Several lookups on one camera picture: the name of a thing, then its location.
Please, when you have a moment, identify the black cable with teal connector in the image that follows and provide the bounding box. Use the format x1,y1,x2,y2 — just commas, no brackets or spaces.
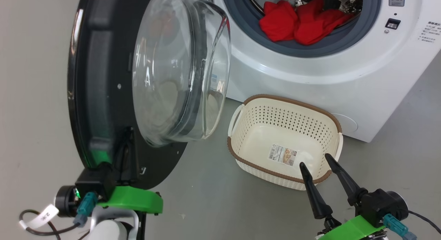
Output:
19,192,99,238
383,209,441,240

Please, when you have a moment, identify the round white filter cover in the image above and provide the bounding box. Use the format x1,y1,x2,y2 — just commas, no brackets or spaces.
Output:
331,113,359,135

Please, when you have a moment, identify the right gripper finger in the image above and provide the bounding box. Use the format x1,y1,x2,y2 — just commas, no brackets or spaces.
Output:
299,162,334,220
325,153,368,207

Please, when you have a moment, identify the round black glass washer door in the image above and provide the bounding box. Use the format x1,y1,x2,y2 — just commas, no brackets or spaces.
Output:
67,0,232,190

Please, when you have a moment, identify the white cable tag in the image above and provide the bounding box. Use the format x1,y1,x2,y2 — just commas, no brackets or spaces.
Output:
29,204,59,230

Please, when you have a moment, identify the cream perforated basket brown rim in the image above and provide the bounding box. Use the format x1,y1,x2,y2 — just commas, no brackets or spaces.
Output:
227,94,344,191

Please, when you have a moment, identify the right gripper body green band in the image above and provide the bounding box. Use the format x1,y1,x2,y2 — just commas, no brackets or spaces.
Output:
316,215,389,240

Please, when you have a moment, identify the printed product label with barcode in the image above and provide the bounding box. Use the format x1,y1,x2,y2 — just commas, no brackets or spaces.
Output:
268,145,297,166

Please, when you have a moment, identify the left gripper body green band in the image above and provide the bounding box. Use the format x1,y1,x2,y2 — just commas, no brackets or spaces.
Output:
98,186,163,215

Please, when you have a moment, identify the white front-load washing machine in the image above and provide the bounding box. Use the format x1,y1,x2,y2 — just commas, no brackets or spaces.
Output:
207,0,441,143

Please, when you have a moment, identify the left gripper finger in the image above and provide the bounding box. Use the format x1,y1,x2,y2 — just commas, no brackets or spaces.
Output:
115,127,140,185

